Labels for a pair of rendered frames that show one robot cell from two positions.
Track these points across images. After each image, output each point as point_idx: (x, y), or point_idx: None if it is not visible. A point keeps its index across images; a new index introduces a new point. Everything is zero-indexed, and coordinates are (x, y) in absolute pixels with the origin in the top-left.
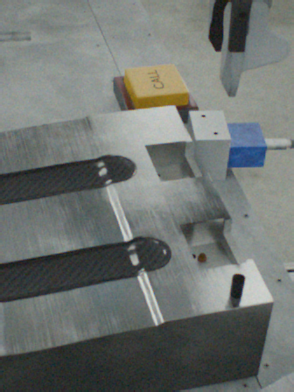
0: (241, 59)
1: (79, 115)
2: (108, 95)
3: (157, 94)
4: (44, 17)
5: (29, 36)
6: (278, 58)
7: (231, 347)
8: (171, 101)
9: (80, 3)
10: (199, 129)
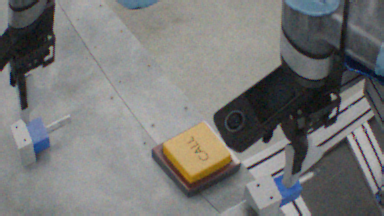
0: (299, 174)
1: (139, 191)
2: (150, 163)
3: (207, 167)
4: (61, 78)
5: (70, 120)
6: (317, 159)
7: None
8: (218, 166)
9: (80, 48)
10: (259, 199)
